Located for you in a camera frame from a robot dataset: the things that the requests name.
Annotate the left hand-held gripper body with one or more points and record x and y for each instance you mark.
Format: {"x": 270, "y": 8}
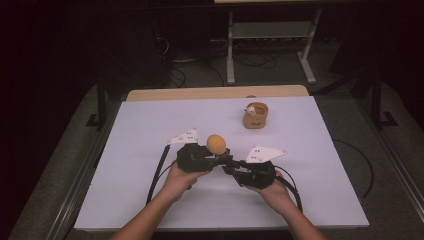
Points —
{"x": 193, "y": 158}

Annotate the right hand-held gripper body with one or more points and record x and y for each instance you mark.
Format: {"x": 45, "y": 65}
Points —
{"x": 256, "y": 173}

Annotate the wooden cup with small figure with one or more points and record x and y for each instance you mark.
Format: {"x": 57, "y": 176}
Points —
{"x": 255, "y": 119}

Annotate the person's left hand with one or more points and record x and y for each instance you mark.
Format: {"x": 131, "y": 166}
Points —
{"x": 181, "y": 183}

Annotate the person's right hand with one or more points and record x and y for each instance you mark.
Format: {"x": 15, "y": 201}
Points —
{"x": 275, "y": 195}

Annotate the black metal stand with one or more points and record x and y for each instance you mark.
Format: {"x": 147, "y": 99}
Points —
{"x": 378, "y": 106}
{"x": 101, "y": 106}

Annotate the white metal table frame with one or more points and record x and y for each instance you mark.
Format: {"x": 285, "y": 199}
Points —
{"x": 271, "y": 30}

